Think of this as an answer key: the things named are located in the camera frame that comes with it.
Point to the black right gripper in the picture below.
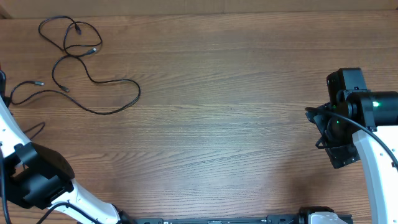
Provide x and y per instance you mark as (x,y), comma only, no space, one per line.
(344,155)

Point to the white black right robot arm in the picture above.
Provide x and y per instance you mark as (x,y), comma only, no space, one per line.
(358,124)

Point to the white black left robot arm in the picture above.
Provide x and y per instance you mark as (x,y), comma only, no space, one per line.
(36,176)

